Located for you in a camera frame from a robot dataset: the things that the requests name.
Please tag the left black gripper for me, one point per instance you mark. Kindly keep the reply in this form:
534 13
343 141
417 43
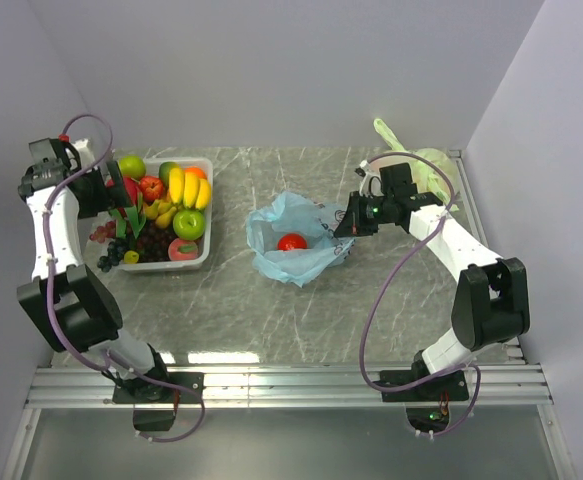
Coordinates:
104 200

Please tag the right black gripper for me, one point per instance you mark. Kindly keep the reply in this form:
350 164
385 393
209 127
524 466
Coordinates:
353 222

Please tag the pink dragon fruit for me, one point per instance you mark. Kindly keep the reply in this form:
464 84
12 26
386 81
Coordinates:
129 219

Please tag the blue printed plastic bag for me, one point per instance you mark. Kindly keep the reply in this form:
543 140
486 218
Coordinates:
293 213

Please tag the green fake apple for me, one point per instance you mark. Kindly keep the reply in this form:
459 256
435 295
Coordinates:
189 225

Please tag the pink fake peach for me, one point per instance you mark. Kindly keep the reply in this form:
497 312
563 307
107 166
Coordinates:
182 250

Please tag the red yellow fake apple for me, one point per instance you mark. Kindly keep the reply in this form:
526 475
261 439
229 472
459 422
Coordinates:
292 241

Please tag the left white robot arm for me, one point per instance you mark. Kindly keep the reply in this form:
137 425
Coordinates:
65 300

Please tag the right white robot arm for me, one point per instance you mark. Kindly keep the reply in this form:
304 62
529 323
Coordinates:
491 302

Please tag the green yellow fake pear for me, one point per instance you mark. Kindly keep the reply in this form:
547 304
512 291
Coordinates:
132 166

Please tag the small red fake apple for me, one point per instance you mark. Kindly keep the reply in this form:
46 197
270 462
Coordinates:
152 188

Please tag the small yellow fake fruit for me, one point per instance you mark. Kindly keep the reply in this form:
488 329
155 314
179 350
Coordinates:
131 257

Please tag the orange fake fruit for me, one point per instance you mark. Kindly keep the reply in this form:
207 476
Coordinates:
198 172

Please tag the tied green plastic bag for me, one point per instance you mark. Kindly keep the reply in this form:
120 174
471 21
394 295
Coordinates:
426 178

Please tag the light purple grape bunch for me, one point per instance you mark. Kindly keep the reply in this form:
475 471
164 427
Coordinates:
104 232

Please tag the green yellow mango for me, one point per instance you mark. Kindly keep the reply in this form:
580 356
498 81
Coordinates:
165 169

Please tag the single yellow banana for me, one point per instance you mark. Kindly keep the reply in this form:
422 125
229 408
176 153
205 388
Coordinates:
161 212

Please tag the dark blue grape bunch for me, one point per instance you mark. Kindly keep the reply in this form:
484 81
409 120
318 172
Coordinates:
116 249

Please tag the dark red grape bunch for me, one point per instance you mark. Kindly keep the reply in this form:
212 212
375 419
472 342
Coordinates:
153 243

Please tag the yellow banana bunch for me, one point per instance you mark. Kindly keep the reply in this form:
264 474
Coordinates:
188 191

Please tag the white plastic fruit basket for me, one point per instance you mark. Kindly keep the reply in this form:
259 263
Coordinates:
152 168

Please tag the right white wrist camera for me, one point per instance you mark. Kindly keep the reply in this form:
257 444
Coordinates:
370 184

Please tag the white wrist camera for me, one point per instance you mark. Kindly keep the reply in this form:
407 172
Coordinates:
80 152
370 184

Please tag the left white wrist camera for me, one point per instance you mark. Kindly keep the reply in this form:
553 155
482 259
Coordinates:
80 152

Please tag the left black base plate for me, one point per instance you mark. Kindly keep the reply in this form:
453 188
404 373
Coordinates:
155 406

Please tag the aluminium mounting rail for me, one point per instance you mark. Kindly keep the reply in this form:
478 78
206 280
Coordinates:
296 386

